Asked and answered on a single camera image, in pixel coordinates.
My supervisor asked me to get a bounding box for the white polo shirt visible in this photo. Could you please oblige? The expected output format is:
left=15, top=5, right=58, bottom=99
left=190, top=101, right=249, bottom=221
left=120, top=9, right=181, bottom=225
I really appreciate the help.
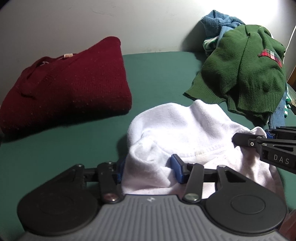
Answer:
left=121, top=100, right=285, bottom=197

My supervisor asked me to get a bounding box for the dark green knit sweater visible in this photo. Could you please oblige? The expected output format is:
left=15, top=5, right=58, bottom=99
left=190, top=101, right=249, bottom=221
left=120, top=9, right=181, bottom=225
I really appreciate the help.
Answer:
left=184, top=25, right=286, bottom=126

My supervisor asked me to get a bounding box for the green white striped shirt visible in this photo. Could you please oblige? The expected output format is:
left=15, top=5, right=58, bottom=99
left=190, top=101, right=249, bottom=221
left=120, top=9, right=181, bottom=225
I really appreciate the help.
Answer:
left=203, top=36, right=221, bottom=56

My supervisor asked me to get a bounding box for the folded dark red sweater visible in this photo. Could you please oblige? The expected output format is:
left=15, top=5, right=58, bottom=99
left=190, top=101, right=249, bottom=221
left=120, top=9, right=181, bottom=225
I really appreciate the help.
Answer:
left=1, top=37, right=132, bottom=140

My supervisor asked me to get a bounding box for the blue knit garment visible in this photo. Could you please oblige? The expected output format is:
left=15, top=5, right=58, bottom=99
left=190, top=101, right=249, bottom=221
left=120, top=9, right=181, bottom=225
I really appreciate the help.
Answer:
left=200, top=10, right=245, bottom=40

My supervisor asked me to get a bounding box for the white power cord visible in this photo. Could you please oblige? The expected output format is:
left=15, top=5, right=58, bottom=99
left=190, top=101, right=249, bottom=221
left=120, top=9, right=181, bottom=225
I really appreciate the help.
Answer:
left=285, top=29, right=296, bottom=53

